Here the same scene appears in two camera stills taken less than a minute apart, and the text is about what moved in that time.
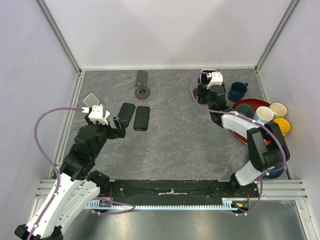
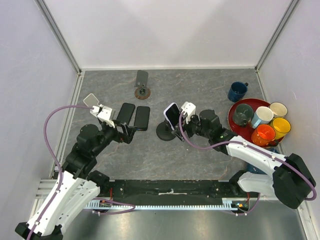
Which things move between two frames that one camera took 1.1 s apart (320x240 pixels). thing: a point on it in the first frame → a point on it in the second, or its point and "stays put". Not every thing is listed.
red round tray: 255,103 stays put
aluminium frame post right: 285,17 stays put
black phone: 141,122 stays put
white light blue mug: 263,114 stays put
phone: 205,78 → 172,114
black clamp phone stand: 202,100 → 165,132
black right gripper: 202,89 → 186,126
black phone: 126,113 stays put
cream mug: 279,110 stays put
